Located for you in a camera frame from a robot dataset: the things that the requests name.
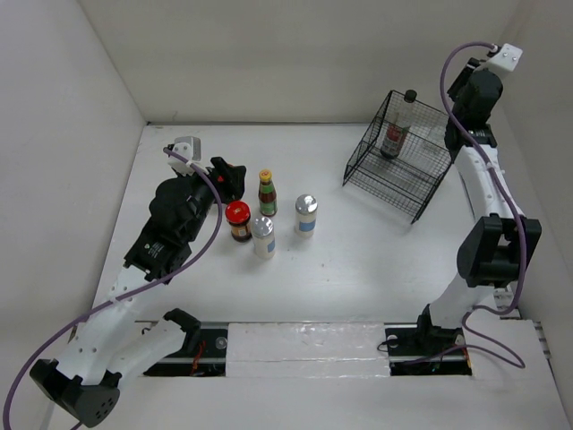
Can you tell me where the silver lid salt jar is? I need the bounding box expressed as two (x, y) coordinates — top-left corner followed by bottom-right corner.
(251, 216), (276, 259)

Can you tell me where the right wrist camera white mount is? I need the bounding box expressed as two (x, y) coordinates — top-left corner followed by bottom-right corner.
(484, 43), (523, 73)

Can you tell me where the red lid chili jar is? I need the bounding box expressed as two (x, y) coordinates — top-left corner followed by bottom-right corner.
(225, 201), (252, 243)

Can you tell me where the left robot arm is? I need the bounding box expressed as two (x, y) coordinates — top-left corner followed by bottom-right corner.
(30, 157), (246, 428)

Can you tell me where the black wire rack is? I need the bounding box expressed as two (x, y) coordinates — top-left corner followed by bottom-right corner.
(343, 90), (452, 222)

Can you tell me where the silver lid white jar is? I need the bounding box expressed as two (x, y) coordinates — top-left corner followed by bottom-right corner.
(295, 194), (318, 238)

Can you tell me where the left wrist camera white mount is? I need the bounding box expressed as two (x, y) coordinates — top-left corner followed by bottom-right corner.
(167, 136), (203, 176)

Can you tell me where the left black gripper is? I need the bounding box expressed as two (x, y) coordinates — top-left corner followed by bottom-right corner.
(176, 157), (244, 242)

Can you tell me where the sauce bottle yellow cap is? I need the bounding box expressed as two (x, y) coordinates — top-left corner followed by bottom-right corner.
(258, 168), (278, 218)

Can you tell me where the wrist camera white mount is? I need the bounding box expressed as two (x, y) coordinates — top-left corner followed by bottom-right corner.
(167, 136), (203, 176)
(484, 43), (523, 73)

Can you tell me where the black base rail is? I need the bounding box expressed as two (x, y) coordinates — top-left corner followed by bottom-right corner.
(145, 323), (472, 378)

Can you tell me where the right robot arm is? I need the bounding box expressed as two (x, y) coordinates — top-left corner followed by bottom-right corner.
(414, 54), (542, 356)

